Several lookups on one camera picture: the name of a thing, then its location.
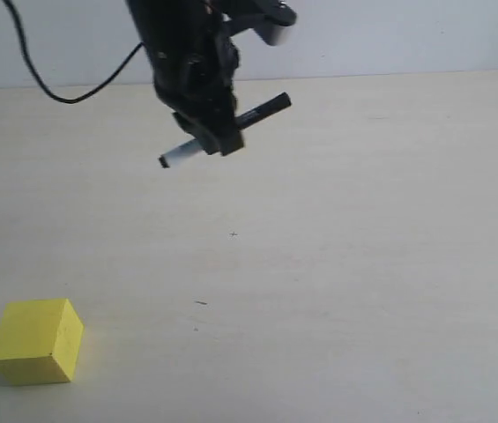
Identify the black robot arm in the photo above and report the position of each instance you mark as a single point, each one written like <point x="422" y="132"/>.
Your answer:
<point x="185" y="21"/>

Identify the black and white whiteboard marker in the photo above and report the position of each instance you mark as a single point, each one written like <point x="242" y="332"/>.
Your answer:
<point x="193" y="147"/>

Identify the yellow wooden cube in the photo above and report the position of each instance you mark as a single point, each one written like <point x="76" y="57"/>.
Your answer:
<point x="39" y="341"/>

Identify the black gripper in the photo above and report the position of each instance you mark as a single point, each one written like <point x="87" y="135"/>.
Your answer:
<point x="196" y="82"/>

